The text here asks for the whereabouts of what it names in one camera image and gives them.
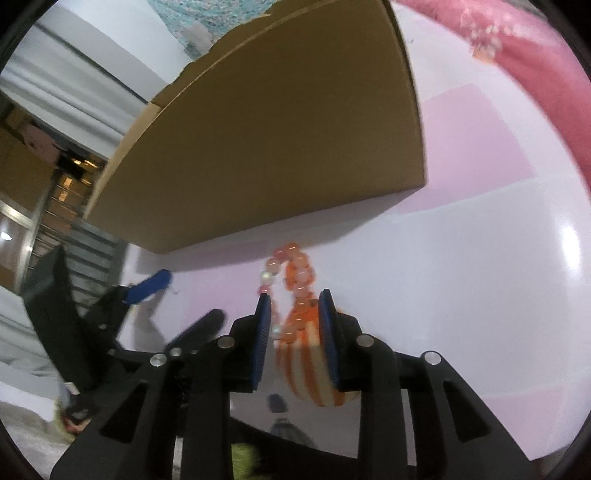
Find white curtain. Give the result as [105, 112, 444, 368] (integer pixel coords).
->
[0, 23, 153, 153]

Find pink orange bead bracelet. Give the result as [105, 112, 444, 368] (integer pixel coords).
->
[255, 242, 321, 344]

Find person's left forearm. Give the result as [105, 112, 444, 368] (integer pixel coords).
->
[0, 392, 93, 480]

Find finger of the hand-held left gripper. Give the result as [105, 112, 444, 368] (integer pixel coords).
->
[164, 308, 227, 357]
[115, 270, 173, 306]

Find pink floral blanket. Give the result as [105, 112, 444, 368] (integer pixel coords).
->
[392, 0, 591, 185]

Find white floral paper bag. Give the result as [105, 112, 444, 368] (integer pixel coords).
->
[182, 23, 218, 58]

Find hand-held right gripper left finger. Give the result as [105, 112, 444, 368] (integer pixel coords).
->
[48, 293, 273, 480]

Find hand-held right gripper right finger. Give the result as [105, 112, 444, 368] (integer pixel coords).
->
[318, 289, 539, 480]

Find brown cardboard box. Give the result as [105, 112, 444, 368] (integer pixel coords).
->
[83, 0, 428, 254]

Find blue floral wall cloth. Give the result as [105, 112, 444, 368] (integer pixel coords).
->
[148, 0, 278, 61]

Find metal folding gate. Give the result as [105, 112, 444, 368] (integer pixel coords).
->
[0, 115, 125, 305]

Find green white fluffy garment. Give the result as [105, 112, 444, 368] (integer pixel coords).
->
[231, 442, 265, 480]

